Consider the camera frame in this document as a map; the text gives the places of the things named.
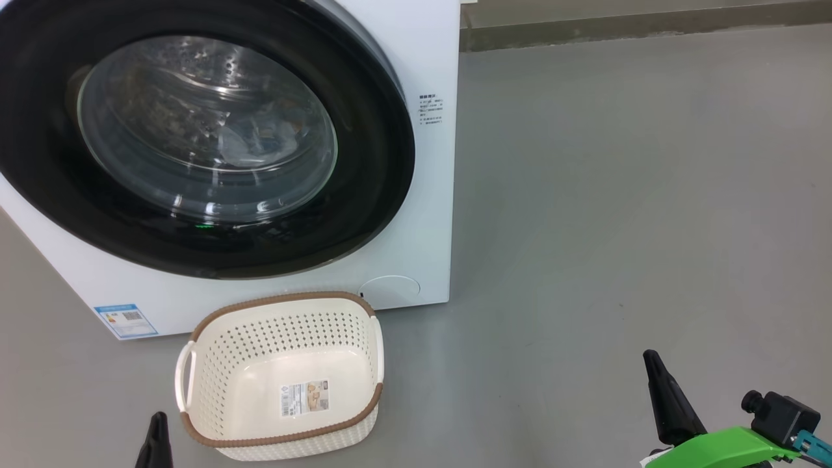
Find product sticker inside basket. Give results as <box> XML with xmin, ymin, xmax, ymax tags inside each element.
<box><xmin>280</xmin><ymin>380</ymin><xmax>330</xmax><ymax>419</ymax></box>

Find cream perforated laundry basket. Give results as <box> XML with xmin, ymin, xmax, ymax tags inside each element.
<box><xmin>174</xmin><ymin>291</ymin><xmax>386</xmax><ymax>462</ymax></box>

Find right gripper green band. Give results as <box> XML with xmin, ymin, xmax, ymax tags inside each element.
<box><xmin>642</xmin><ymin>349</ymin><xmax>804</xmax><ymax>468</ymax></box>

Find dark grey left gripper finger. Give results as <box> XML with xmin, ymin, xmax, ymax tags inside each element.
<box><xmin>135</xmin><ymin>411</ymin><xmax>175</xmax><ymax>468</ymax></box>

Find black round washing machine door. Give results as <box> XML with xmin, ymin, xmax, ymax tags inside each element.
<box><xmin>0</xmin><ymin>0</ymin><xmax>417</xmax><ymax>281</ymax></box>

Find white washing machine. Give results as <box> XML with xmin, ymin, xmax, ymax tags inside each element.
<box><xmin>0</xmin><ymin>0</ymin><xmax>463</xmax><ymax>341</ymax></box>

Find blue energy label sticker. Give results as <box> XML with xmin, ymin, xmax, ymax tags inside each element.
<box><xmin>94</xmin><ymin>303</ymin><xmax>159</xmax><ymax>340</ymax></box>

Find round white filter cover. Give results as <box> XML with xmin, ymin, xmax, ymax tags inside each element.
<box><xmin>357</xmin><ymin>275</ymin><xmax>422</xmax><ymax>310</ymax></box>

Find black cable with teal connector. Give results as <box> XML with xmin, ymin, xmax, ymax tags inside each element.
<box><xmin>791</xmin><ymin>430</ymin><xmax>832</xmax><ymax>468</ymax></box>

